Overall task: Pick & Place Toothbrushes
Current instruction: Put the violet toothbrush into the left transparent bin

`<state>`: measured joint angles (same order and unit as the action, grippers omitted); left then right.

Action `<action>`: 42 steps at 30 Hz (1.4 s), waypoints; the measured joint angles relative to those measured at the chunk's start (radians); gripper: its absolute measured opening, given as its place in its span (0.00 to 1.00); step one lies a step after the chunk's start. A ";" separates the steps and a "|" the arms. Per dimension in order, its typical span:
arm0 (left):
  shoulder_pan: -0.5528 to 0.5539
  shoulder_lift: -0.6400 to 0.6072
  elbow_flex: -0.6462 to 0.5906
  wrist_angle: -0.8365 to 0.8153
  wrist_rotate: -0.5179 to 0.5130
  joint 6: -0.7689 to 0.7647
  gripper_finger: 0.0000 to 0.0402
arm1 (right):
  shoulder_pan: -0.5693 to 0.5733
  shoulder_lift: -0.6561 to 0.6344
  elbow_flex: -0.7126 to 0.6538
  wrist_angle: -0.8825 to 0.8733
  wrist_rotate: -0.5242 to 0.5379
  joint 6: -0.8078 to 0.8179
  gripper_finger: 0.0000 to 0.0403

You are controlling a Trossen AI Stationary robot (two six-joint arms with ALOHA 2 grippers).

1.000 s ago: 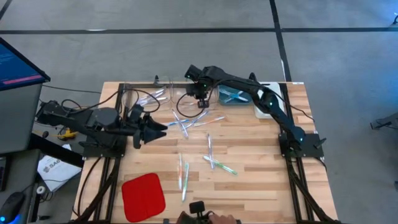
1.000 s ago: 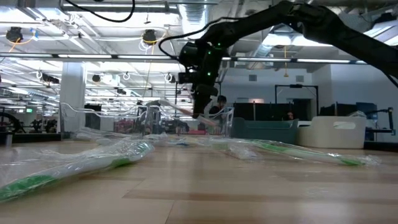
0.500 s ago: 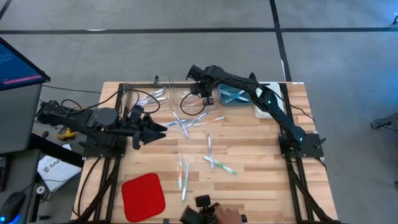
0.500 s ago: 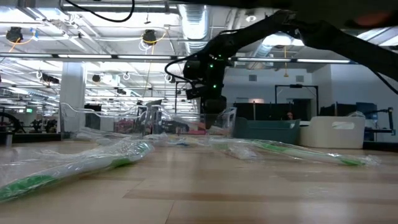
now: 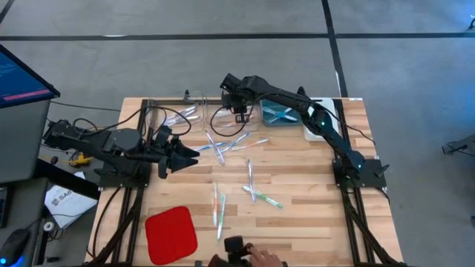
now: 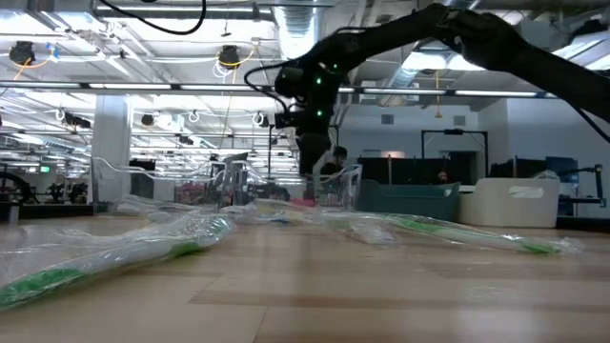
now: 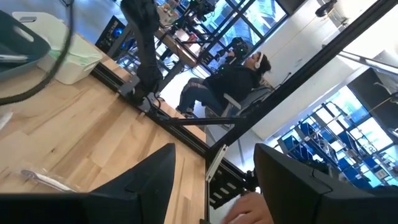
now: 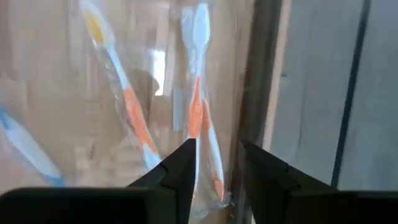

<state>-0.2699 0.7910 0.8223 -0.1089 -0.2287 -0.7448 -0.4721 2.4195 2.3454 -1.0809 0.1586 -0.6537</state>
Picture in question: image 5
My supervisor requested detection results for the clear plastic bin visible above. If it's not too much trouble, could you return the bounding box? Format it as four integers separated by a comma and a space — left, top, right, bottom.
203, 90, 263, 133
146, 90, 206, 134

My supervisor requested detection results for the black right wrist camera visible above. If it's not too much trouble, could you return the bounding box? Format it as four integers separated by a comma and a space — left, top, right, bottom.
220, 73, 242, 92

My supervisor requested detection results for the black board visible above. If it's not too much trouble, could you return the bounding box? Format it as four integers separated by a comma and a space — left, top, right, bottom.
35, 157, 102, 201

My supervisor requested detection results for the black camera cable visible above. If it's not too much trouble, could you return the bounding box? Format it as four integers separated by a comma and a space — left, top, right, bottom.
72, 105, 193, 137
209, 94, 258, 137

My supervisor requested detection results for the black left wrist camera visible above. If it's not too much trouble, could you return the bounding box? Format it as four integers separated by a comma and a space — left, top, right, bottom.
154, 125, 173, 148

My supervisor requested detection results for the blue white toothbrush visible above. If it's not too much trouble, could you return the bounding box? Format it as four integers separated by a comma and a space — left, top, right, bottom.
191, 142, 228, 152
269, 108, 300, 125
265, 105, 294, 120
221, 132, 251, 154

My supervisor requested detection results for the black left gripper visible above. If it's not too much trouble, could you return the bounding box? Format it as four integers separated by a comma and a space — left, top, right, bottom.
146, 137, 201, 180

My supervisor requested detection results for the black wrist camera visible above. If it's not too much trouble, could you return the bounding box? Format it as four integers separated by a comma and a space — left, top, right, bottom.
154, 125, 173, 148
220, 73, 242, 92

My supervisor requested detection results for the white printed booklet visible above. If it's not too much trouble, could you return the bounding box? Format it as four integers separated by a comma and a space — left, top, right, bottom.
44, 172, 98, 230

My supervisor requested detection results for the white plastic bin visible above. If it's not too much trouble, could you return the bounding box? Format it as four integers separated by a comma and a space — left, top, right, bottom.
303, 96, 340, 142

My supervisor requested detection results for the red cloth mat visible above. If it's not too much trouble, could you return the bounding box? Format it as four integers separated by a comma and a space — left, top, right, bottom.
144, 205, 199, 266

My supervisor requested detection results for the blue screen monitor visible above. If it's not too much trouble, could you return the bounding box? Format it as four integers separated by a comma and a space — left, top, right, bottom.
0, 44, 61, 109

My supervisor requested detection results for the thin black floor cable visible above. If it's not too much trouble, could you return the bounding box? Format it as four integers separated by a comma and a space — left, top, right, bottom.
50, 100, 122, 113

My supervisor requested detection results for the person's hand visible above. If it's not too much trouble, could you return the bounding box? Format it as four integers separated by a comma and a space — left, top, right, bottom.
247, 244, 284, 267

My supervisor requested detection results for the yellow tool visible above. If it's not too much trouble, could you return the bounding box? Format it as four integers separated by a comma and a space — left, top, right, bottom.
68, 152, 93, 168

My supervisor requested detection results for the teal plastic bin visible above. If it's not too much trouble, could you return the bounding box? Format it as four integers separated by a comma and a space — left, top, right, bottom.
259, 96, 304, 127

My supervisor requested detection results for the black computer mouse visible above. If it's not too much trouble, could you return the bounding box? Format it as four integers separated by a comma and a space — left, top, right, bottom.
0, 228, 31, 267

